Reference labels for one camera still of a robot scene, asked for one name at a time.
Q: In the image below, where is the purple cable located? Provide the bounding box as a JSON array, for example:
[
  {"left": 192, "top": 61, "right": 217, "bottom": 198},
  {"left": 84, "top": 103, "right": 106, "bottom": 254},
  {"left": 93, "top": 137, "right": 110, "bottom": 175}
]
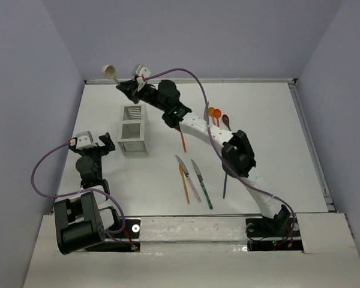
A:
[
  {"left": 31, "top": 139, "right": 137, "bottom": 250},
  {"left": 139, "top": 67, "right": 298, "bottom": 248}
]

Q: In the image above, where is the orange plastic knife front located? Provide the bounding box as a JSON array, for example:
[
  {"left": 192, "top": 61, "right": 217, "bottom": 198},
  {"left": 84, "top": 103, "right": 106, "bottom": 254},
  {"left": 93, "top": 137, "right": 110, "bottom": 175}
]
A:
[{"left": 179, "top": 164, "right": 190, "bottom": 205}]

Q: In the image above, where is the white two-compartment utensil caddy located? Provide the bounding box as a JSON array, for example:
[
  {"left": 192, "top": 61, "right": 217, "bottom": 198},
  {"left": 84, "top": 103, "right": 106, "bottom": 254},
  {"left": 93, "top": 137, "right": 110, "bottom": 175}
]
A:
[{"left": 117, "top": 104, "right": 150, "bottom": 156}]

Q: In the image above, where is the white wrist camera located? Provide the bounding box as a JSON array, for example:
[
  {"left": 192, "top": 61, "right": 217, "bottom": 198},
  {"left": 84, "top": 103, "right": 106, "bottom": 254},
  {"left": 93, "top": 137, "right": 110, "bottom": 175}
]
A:
[
  {"left": 132, "top": 64, "right": 151, "bottom": 83},
  {"left": 76, "top": 131, "right": 95, "bottom": 150}
]

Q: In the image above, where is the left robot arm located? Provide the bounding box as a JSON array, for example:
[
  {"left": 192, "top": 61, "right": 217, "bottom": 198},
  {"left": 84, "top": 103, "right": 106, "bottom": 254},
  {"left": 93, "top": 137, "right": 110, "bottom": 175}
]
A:
[{"left": 54, "top": 131, "right": 125, "bottom": 254}]

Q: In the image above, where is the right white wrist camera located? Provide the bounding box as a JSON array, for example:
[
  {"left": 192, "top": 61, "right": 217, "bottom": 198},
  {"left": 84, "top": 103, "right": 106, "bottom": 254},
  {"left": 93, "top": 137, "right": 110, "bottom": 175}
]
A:
[{"left": 132, "top": 64, "right": 151, "bottom": 83}]

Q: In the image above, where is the red-orange plastic knife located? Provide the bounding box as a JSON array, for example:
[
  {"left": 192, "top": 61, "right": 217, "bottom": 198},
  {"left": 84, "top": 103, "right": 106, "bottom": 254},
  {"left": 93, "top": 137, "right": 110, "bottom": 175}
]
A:
[{"left": 180, "top": 132, "right": 187, "bottom": 153}]

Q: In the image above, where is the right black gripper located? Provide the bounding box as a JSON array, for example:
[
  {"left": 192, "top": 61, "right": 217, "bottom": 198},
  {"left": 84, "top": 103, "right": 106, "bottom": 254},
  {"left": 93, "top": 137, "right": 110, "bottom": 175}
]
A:
[{"left": 117, "top": 76, "right": 169, "bottom": 112}]

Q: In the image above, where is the steel knife pink handle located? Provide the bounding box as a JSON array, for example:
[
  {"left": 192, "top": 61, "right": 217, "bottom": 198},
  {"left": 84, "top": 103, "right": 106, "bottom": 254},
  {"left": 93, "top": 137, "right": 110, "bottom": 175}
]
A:
[{"left": 175, "top": 155, "right": 202, "bottom": 202}]

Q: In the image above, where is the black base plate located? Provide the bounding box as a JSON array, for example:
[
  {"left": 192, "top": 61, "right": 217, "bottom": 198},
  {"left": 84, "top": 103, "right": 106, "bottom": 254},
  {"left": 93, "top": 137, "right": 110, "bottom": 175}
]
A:
[
  {"left": 85, "top": 218, "right": 141, "bottom": 253},
  {"left": 245, "top": 218, "right": 304, "bottom": 252}
]

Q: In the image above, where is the yellow-orange plastic spoon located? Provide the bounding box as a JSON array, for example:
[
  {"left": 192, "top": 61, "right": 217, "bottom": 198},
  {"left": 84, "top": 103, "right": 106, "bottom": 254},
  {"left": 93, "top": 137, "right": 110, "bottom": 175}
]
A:
[{"left": 208, "top": 107, "right": 216, "bottom": 125}]

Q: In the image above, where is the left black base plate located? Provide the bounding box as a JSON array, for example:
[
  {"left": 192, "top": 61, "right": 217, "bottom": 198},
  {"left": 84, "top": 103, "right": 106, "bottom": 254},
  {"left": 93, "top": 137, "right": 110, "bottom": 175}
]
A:
[{"left": 85, "top": 218, "right": 141, "bottom": 253}]

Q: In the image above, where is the steel knife green handle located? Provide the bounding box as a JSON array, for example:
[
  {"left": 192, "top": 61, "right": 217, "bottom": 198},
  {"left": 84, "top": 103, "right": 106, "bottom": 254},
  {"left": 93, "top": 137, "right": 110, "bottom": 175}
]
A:
[{"left": 191, "top": 159, "right": 213, "bottom": 210}]

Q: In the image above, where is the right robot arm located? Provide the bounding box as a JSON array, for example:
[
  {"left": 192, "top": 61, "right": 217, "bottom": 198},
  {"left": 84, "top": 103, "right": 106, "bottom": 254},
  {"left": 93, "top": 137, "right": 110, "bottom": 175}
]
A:
[{"left": 116, "top": 78, "right": 296, "bottom": 239}]

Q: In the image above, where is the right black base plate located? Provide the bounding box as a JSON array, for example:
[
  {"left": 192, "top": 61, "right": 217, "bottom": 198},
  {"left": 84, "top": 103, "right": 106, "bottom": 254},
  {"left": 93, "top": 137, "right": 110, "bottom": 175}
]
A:
[{"left": 245, "top": 218, "right": 304, "bottom": 252}]

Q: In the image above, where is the aluminium rail right edge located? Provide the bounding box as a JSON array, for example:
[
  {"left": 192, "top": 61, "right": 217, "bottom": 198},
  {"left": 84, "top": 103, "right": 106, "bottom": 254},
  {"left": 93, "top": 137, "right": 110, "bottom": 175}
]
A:
[{"left": 288, "top": 79, "right": 337, "bottom": 212}]

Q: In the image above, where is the blue plastic knife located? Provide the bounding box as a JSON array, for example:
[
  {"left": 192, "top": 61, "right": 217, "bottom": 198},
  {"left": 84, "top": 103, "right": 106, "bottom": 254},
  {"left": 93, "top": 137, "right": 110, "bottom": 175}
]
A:
[{"left": 223, "top": 173, "right": 228, "bottom": 199}]

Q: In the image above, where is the white foam front board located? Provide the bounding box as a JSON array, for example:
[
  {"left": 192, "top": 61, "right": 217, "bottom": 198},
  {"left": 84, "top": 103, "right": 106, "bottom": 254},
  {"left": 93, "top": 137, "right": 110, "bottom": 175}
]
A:
[{"left": 25, "top": 213, "right": 360, "bottom": 287}]

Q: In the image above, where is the dark brown wooden spoon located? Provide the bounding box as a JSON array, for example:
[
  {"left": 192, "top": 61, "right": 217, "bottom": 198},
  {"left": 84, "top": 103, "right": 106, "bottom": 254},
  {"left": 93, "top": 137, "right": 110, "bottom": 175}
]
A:
[{"left": 222, "top": 115, "right": 231, "bottom": 131}]

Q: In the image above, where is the aluminium rail back edge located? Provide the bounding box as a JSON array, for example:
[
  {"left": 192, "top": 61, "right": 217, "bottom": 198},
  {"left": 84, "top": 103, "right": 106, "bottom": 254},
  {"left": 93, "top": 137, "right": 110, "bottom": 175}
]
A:
[{"left": 84, "top": 78, "right": 295, "bottom": 85}]

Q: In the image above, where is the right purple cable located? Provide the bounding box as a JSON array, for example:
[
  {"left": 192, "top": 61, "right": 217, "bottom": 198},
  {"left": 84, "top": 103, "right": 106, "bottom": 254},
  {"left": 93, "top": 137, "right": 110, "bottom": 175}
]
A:
[{"left": 139, "top": 67, "right": 298, "bottom": 248}]

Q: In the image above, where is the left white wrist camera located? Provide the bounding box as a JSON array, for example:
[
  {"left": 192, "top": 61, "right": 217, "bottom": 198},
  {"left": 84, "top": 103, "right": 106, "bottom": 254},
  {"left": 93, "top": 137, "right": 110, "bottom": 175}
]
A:
[{"left": 76, "top": 131, "right": 95, "bottom": 150}]

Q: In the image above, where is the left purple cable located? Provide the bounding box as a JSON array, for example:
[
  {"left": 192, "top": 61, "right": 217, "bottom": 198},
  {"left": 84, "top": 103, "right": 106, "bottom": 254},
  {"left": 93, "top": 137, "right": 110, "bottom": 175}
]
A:
[{"left": 31, "top": 139, "right": 137, "bottom": 250}]

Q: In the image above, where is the beige wooden spoon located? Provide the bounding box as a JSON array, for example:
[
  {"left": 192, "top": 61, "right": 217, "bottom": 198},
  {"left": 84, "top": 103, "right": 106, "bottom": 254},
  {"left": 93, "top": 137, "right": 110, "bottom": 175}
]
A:
[{"left": 102, "top": 64, "right": 119, "bottom": 85}]

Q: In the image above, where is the aluminium rail edge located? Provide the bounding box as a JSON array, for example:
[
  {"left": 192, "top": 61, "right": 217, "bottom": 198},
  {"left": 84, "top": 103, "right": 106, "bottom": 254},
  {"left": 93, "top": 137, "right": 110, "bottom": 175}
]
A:
[
  {"left": 288, "top": 79, "right": 337, "bottom": 212},
  {"left": 84, "top": 78, "right": 295, "bottom": 85}
]

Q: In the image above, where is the red-orange plastic spoon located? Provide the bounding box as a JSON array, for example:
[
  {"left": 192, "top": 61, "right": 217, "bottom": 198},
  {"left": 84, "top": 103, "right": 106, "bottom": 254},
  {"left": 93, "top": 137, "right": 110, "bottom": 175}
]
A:
[{"left": 213, "top": 109, "right": 222, "bottom": 127}]

